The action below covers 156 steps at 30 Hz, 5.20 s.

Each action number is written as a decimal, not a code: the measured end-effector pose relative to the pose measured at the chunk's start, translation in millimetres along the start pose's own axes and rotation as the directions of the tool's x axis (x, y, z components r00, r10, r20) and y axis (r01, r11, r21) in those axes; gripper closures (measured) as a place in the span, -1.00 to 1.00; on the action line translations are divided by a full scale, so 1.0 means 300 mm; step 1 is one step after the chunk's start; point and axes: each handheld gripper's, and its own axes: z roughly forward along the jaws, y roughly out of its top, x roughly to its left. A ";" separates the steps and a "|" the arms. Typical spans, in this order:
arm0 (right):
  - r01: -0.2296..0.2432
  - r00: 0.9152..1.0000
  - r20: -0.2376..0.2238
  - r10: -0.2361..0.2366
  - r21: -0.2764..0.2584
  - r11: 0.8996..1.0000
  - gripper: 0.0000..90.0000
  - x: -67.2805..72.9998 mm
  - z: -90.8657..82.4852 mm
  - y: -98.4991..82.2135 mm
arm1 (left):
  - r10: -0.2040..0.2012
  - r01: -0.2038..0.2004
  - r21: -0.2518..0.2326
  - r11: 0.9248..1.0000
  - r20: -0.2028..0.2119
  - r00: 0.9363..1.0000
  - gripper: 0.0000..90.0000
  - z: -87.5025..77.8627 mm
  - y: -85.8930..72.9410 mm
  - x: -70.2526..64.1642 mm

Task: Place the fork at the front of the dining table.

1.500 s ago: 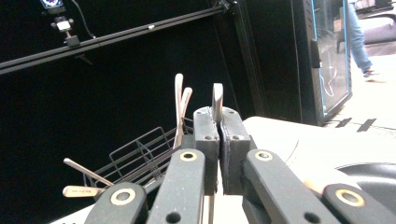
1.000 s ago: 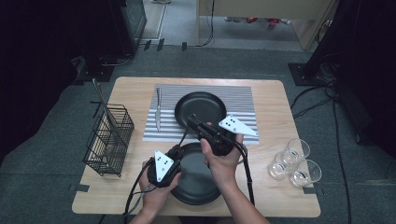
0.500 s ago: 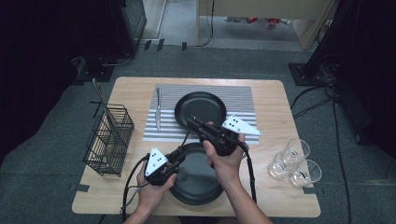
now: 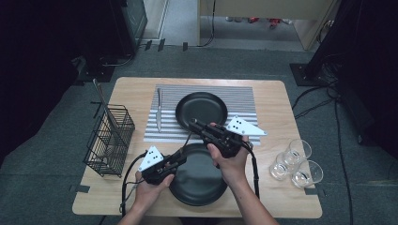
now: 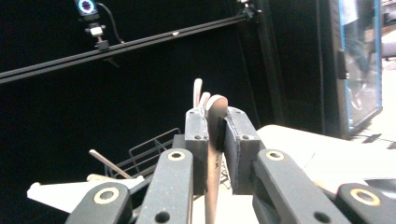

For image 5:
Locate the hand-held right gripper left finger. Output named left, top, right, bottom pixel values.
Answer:
left=136, top=106, right=209, bottom=224

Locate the fork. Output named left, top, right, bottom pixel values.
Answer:
left=204, top=94, right=230, bottom=224

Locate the black camera cable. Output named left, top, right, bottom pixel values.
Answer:
left=95, top=2, right=125, bottom=45

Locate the thin wooden stick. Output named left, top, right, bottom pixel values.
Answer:
left=88, top=148, right=134, bottom=180

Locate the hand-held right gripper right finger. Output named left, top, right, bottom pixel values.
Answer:
left=222, top=105, right=351, bottom=224

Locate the black wire cutlery basket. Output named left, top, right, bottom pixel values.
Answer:
left=104, top=127, right=188, bottom=180

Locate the dark glass-front cabinet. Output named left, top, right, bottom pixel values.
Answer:
left=317, top=0, right=385, bottom=138

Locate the black metal post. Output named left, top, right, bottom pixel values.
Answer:
left=246, top=0, right=284, bottom=125

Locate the black curtain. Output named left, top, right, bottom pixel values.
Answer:
left=0, top=0, right=321, bottom=188

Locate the black metal rail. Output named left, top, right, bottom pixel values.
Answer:
left=0, top=13, right=250, bottom=86

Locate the camera with ring light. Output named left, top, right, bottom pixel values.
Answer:
left=74, top=0, right=110, bottom=52

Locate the black tape strip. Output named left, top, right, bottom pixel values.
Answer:
left=361, top=133, right=383, bottom=145

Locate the long pale utensil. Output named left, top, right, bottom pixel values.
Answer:
left=199, top=91, right=212, bottom=118
left=192, top=77, right=204, bottom=110

